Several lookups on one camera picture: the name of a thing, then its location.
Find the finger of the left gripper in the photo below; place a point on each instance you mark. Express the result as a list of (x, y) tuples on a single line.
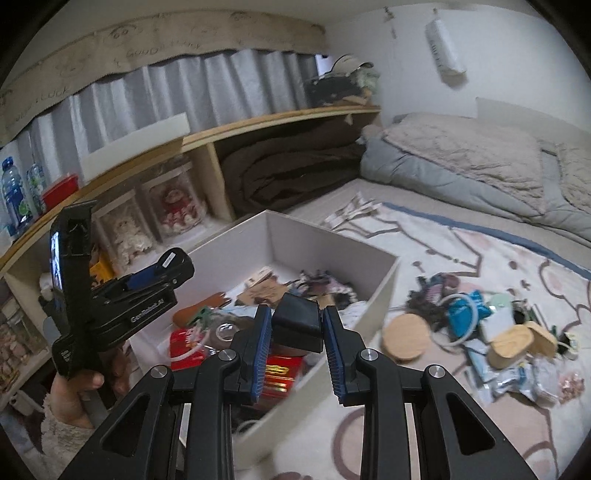
[(174, 267)]

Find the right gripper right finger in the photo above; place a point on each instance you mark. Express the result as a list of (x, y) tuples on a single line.
[(456, 439)]

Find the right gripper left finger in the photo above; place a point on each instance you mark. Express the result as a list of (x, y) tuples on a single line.
[(177, 424)]

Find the light green clothespin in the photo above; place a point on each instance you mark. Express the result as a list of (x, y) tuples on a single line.
[(202, 319)]

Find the black small box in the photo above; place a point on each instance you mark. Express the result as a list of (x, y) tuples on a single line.
[(297, 324)]

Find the purple crochet piece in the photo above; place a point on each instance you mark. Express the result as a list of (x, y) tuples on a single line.
[(323, 286)]

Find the person's left hand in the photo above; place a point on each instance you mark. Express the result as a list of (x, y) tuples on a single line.
[(67, 396)]

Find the clear jar red doll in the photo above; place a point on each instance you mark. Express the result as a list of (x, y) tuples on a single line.
[(174, 204)]

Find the clear jar white doll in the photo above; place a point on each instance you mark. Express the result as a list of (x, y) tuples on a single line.
[(124, 232)]

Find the clear zip pouch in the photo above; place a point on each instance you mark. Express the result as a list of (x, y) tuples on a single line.
[(477, 352)]

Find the wooden shelf unit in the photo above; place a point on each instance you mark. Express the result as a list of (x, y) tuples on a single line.
[(27, 259)]

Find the white cardboard shoe box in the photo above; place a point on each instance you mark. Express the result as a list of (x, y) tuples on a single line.
[(290, 247)]

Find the engraved wooden block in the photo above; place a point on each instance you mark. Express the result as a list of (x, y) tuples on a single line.
[(268, 292)]

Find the oval wooden box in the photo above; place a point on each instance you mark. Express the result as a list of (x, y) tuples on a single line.
[(544, 342), (509, 346)]

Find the round wooden lid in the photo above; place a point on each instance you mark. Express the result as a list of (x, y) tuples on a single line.
[(406, 337)]

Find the clear plastic pill case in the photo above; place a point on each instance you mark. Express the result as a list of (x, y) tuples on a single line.
[(536, 379)]

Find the plastic water bottle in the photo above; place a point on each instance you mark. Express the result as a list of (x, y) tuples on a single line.
[(14, 196)]

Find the red plastic container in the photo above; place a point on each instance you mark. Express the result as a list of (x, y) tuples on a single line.
[(59, 191)]

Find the blue foil packet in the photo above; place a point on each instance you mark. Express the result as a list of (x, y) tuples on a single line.
[(460, 312)]

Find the bag of pink bits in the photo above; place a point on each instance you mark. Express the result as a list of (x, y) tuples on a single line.
[(571, 386)]

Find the white foam block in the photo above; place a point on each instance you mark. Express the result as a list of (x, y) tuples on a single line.
[(131, 145)]

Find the dark brown folded blanket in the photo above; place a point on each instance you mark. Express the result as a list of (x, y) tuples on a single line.
[(280, 172)]

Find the dark brown crochet bundle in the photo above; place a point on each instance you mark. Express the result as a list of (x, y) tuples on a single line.
[(425, 301)]

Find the red snack packet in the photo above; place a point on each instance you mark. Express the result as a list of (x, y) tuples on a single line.
[(189, 347)]

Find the grey curtain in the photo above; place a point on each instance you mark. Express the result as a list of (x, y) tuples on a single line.
[(212, 90)]

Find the grey folded duvet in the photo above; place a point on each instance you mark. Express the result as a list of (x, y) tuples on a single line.
[(387, 164)]

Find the white cap hat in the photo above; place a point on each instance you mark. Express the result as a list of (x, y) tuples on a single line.
[(348, 64)]

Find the left beige quilted pillow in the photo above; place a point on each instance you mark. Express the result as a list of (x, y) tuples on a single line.
[(505, 158)]

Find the beige quilted pillow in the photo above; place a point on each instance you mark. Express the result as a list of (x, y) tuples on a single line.
[(575, 171), (505, 158)]

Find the right beige quilted pillow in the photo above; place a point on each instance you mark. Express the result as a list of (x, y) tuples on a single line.
[(575, 171)]

